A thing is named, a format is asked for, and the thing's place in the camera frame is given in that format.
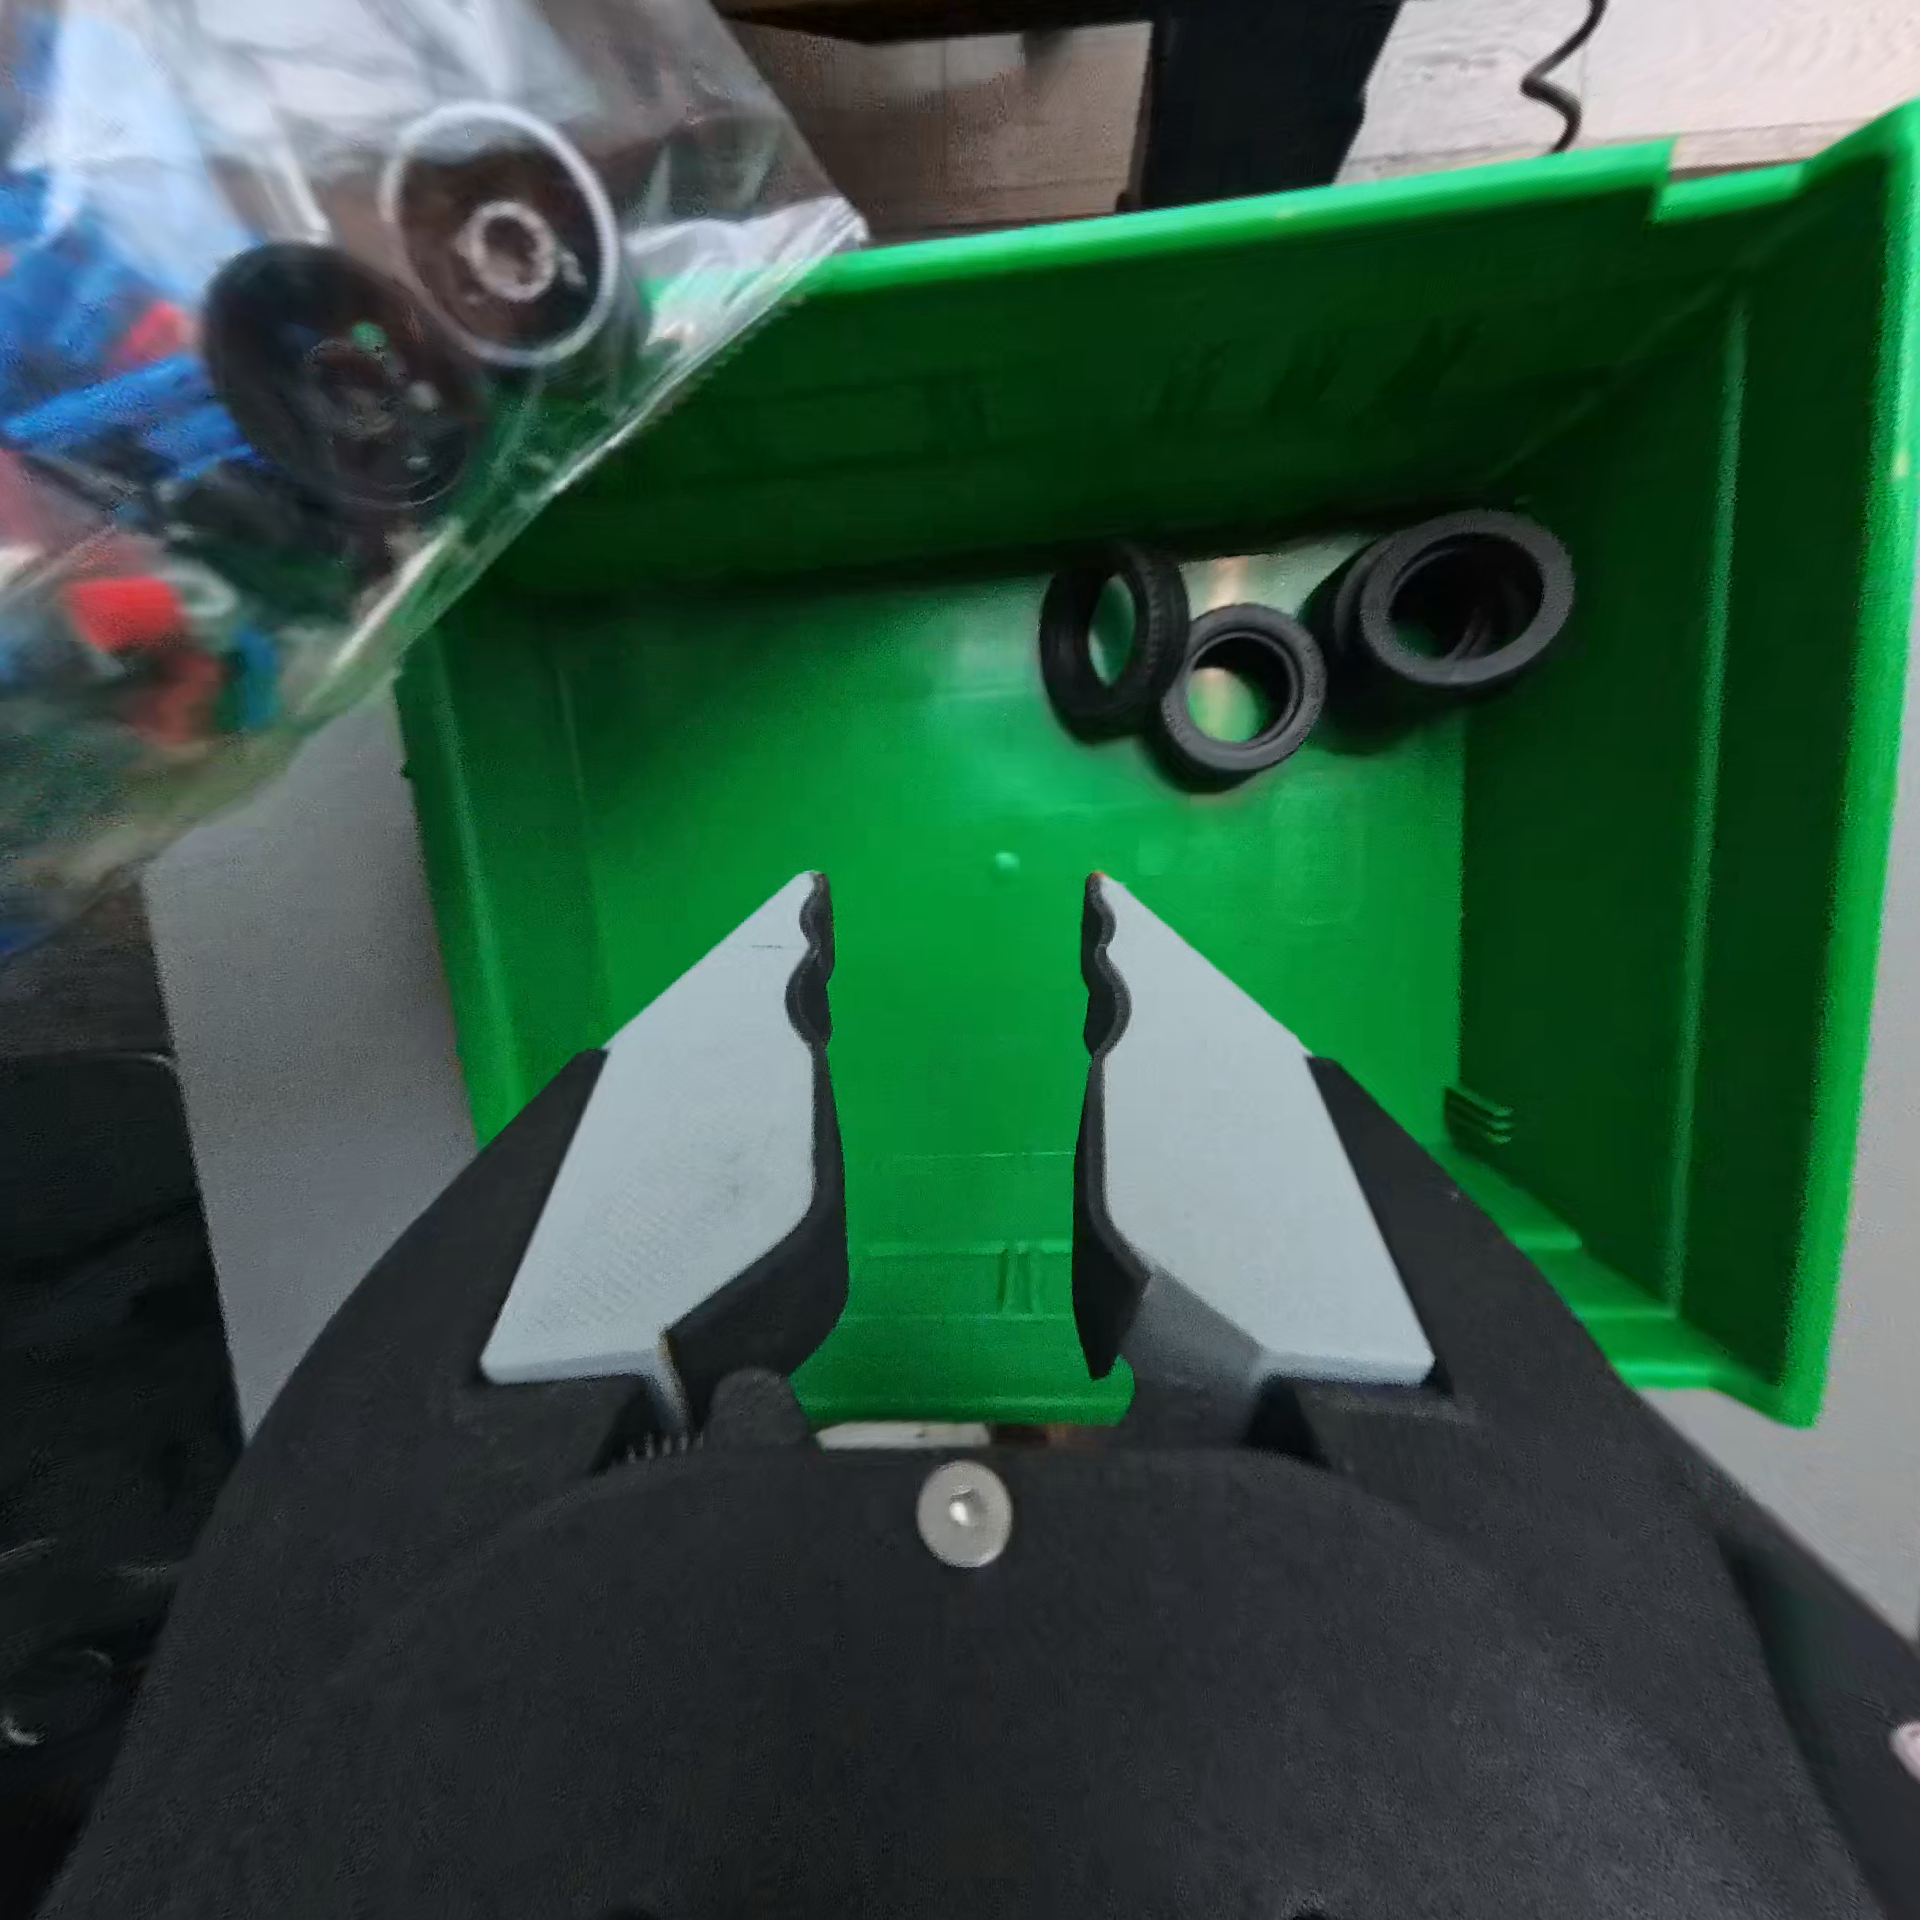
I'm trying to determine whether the black coiled cable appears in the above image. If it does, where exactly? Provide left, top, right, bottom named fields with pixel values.
left=1521, top=0, right=1611, bottom=154

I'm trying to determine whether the black rubber tyre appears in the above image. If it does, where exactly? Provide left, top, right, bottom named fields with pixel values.
left=1037, top=537, right=1194, bottom=741
left=1153, top=603, right=1329, bottom=793
left=1319, top=507, right=1578, bottom=713

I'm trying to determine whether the green plastic bin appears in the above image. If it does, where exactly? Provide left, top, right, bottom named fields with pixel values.
left=393, top=97, right=1920, bottom=1431

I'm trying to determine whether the brown wooden panel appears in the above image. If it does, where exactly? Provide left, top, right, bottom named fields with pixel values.
left=718, top=0, right=1156, bottom=237

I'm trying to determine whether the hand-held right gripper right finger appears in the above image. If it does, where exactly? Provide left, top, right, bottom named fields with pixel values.
left=1073, top=872, right=1438, bottom=1444

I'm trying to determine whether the black wheel with dark hub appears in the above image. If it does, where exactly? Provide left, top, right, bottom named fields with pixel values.
left=201, top=243, right=490, bottom=520

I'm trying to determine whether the large clear bag of bricks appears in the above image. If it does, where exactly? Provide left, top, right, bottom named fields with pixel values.
left=0, top=0, right=873, bottom=947

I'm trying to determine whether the black wheel with pale rim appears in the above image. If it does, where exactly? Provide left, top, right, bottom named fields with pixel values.
left=382, top=104, right=649, bottom=378

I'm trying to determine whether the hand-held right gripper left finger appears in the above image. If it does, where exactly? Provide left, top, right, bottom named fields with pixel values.
left=478, top=872, right=853, bottom=1431

